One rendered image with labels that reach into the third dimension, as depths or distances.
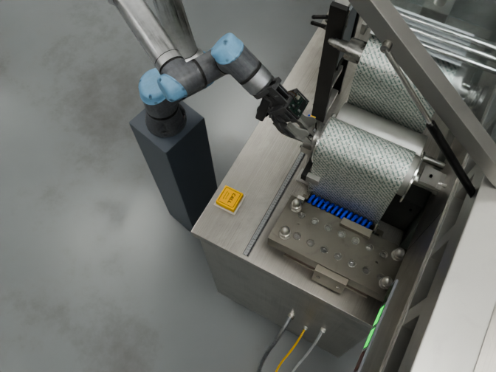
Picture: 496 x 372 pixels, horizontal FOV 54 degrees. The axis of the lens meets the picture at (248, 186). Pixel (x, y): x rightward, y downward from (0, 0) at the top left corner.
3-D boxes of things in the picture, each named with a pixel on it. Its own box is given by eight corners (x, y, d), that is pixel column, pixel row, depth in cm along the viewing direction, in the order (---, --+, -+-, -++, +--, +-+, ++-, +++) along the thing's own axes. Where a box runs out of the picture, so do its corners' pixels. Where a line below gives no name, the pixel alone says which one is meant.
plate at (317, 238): (290, 202, 156) (291, 194, 151) (408, 258, 147) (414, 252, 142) (267, 243, 150) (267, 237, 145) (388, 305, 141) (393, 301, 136)
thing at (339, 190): (308, 190, 152) (313, 162, 136) (377, 223, 147) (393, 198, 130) (307, 191, 152) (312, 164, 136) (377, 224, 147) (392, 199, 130)
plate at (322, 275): (314, 274, 152) (317, 263, 142) (342, 288, 150) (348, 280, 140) (310, 280, 151) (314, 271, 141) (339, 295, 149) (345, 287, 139)
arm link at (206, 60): (187, 59, 131) (198, 57, 121) (222, 40, 133) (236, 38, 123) (200, 85, 134) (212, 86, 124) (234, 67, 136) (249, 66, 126)
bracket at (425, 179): (424, 167, 127) (426, 164, 125) (445, 176, 125) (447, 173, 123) (417, 183, 125) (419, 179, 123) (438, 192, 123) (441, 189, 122)
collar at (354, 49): (350, 47, 141) (354, 32, 135) (370, 54, 139) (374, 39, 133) (342, 63, 138) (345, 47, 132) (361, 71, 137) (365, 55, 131)
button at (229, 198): (226, 187, 167) (225, 184, 165) (243, 196, 165) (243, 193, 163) (215, 204, 164) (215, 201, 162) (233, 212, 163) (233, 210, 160)
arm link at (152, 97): (138, 100, 171) (128, 76, 159) (171, 83, 174) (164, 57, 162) (154, 124, 167) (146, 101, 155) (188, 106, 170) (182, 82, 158)
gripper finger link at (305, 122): (324, 135, 130) (301, 114, 126) (309, 138, 135) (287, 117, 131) (328, 125, 131) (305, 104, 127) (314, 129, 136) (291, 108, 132)
